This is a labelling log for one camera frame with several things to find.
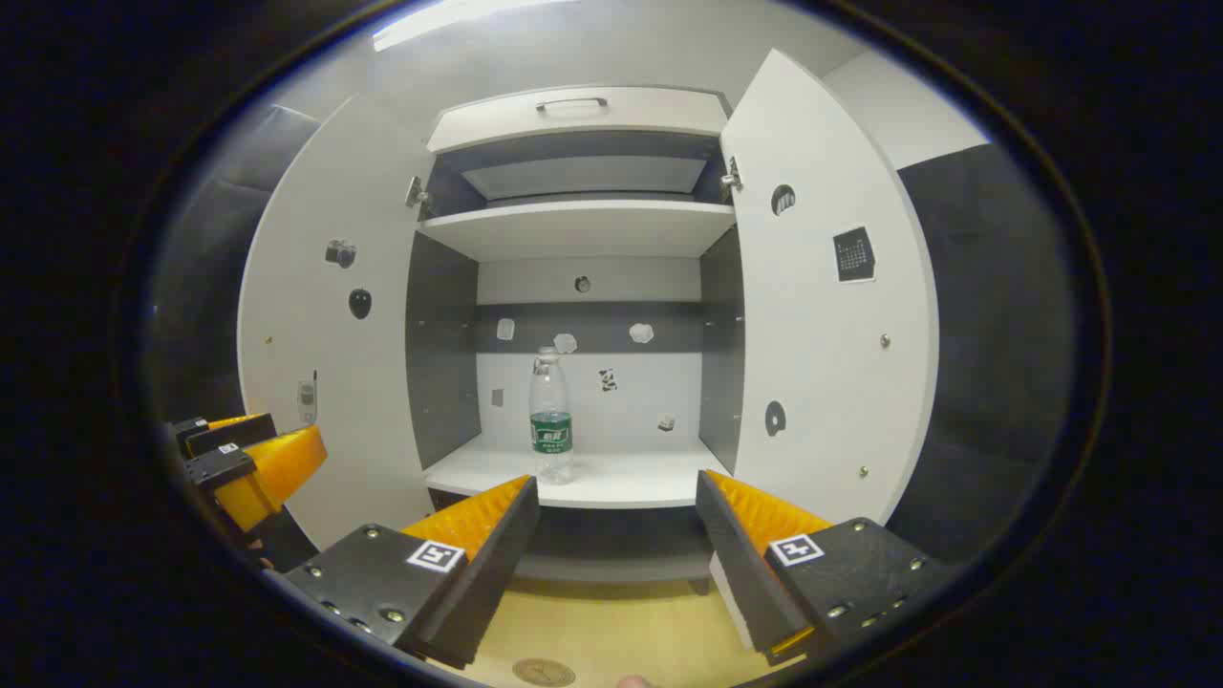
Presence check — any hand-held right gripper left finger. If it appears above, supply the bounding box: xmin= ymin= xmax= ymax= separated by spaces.
xmin=284 ymin=475 xmax=542 ymax=670

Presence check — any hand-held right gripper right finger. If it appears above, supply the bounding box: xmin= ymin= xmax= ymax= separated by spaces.
xmin=696 ymin=468 xmax=949 ymax=668

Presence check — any white door with camera sticker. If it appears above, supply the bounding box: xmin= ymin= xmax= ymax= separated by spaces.
xmin=237 ymin=94 xmax=437 ymax=551

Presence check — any round brown coaster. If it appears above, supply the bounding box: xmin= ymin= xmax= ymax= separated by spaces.
xmin=512 ymin=657 xmax=577 ymax=688

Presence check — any clear bottle with green label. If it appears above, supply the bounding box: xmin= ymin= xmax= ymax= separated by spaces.
xmin=529 ymin=346 xmax=575 ymax=485

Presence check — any white door with calendar sticker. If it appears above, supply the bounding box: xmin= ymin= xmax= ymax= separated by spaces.
xmin=719 ymin=48 xmax=942 ymax=532

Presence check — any white and grey cabinet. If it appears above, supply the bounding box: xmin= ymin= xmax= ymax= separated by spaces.
xmin=406 ymin=84 xmax=748 ymax=595

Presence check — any white cabinet drawer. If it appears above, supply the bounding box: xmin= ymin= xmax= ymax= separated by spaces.
xmin=426 ymin=86 xmax=733 ymax=156

